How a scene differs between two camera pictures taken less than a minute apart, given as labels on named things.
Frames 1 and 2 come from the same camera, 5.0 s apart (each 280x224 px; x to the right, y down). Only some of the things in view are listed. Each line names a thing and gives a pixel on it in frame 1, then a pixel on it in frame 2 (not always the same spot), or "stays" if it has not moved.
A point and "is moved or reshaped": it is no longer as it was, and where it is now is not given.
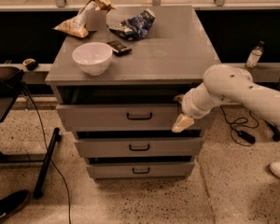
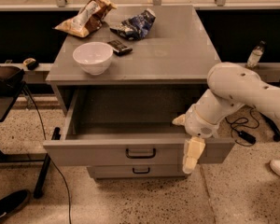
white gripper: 189,106 to 198,125
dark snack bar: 119,49 stays
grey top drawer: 121,117 is moved or reshaped
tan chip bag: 91,17 stays
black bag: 4,79 stays
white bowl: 92,57 stays
